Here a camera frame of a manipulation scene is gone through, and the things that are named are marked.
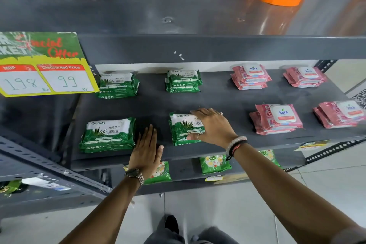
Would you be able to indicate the green yellow offer price sign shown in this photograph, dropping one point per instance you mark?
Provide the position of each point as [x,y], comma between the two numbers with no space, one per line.
[43,52]

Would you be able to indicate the pink wet wipes packet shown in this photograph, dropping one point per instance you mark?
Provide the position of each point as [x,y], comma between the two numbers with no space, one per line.
[280,115]
[251,71]
[343,111]
[326,122]
[266,130]
[307,72]
[248,86]
[303,84]

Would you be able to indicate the person's left thumb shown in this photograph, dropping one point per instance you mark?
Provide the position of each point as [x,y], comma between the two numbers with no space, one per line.
[160,153]

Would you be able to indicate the person's right thumb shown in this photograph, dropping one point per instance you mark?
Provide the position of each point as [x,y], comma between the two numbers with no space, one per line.
[196,136]

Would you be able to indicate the green wet wipes packet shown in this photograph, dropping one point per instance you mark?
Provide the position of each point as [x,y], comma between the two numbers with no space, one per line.
[184,77]
[114,95]
[118,80]
[183,129]
[108,135]
[181,89]

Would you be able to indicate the person's left forearm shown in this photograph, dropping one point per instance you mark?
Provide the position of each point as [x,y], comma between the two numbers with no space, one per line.
[105,212]

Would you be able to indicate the black shoe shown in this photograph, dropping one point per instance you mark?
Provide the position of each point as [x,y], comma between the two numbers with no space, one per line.
[171,223]

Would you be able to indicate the grey trousers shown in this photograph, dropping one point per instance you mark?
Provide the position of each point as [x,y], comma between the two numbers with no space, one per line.
[194,236]

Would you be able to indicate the green product packet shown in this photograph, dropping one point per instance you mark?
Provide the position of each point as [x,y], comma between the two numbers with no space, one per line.
[10,186]

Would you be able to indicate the yellow shelf price label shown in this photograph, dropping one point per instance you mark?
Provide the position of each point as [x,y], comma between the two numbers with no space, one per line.
[311,145]
[214,178]

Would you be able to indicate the white shelf label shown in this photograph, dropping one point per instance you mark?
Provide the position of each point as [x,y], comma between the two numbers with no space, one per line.
[45,183]

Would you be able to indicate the silver metal wristwatch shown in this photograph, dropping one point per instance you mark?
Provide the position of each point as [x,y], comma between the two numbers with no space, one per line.
[135,174]

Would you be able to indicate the green floral print packet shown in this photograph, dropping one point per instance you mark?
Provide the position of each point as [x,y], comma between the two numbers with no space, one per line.
[215,164]
[160,173]
[270,158]

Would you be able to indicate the grey metal shelf rack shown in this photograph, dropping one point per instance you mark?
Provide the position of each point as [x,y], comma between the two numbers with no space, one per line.
[43,163]
[200,48]

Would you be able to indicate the person's right hand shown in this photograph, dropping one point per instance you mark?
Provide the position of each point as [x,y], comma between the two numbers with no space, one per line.
[216,129]

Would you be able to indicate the square code sticker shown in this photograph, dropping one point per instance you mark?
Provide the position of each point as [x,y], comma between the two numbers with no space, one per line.
[359,99]

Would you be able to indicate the person's right forearm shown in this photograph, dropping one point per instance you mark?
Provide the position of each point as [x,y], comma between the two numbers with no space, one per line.
[286,192]

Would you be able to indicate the person's left hand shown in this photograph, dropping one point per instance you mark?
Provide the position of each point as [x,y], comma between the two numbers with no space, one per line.
[144,156]

